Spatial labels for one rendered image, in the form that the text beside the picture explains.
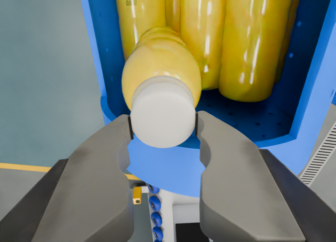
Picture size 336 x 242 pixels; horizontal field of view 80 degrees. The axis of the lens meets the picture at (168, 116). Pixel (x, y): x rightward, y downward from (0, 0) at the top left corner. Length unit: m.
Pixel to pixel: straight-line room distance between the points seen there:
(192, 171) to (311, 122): 0.11
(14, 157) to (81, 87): 0.93
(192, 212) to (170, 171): 0.52
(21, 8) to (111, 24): 1.28
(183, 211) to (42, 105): 1.34
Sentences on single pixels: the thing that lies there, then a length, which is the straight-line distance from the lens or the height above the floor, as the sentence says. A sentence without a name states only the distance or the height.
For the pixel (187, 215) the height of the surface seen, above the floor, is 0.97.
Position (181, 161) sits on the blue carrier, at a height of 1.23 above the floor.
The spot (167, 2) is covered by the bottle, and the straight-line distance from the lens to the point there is 0.34.
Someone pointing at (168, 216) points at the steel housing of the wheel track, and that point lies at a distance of 0.77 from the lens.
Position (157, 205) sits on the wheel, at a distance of 0.63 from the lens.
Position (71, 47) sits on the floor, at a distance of 1.50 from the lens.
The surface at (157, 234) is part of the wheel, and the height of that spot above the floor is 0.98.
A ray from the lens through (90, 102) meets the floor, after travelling 1.59.
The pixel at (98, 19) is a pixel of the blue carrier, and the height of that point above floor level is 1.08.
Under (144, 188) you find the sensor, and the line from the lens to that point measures 0.70.
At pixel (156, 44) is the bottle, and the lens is 0.16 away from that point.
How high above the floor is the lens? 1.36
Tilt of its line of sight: 61 degrees down
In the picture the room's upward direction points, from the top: 177 degrees clockwise
